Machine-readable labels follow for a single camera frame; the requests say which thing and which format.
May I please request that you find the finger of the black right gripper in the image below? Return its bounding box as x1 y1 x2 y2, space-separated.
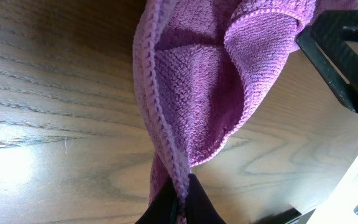
296 10 358 114

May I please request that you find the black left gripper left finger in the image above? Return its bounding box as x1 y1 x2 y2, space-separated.
135 178 178 224

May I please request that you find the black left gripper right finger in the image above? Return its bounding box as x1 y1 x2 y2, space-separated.
186 174 226 224

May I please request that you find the purple microfiber cloth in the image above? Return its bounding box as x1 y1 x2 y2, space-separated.
132 0 358 223

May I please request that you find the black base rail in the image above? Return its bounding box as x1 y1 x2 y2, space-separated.
252 208 315 224

